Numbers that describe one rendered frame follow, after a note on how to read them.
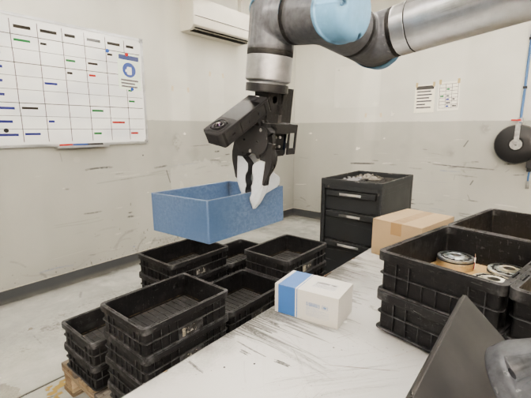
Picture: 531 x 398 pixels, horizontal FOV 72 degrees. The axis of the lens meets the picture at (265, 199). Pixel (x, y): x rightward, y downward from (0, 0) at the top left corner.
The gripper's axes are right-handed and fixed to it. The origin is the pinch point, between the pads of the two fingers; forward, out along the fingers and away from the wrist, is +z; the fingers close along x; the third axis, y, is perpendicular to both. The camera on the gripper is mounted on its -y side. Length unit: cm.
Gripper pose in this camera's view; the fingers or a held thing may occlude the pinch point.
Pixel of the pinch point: (249, 201)
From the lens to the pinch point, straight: 64.0
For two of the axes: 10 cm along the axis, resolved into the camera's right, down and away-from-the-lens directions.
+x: -7.5, -2.4, 6.2
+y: 6.5, -1.4, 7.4
